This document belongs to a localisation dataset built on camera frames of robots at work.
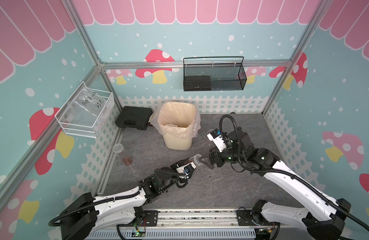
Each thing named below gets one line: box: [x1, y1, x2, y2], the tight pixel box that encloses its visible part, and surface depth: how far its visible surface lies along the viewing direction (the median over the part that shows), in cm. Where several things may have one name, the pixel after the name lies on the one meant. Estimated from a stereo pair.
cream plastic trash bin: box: [158, 101, 196, 150], surface depth 94 cm
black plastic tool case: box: [115, 106, 153, 130], surface depth 112 cm
